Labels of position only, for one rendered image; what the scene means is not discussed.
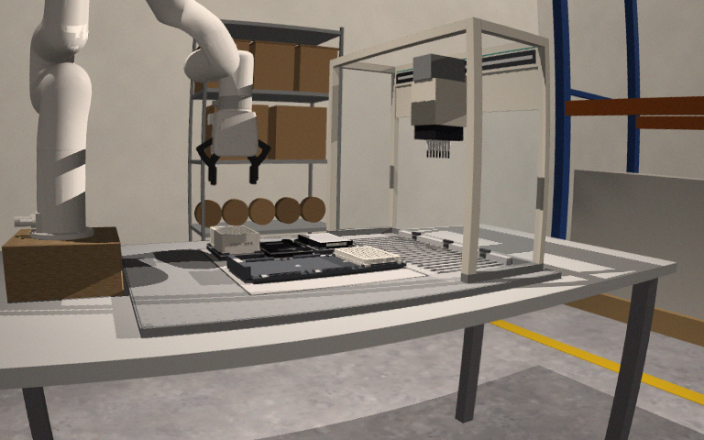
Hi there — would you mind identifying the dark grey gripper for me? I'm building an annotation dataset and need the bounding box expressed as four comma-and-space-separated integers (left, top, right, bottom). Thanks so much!
196, 109, 270, 185

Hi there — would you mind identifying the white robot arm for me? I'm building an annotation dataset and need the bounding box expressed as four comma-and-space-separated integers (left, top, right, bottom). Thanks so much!
14, 0, 254, 240

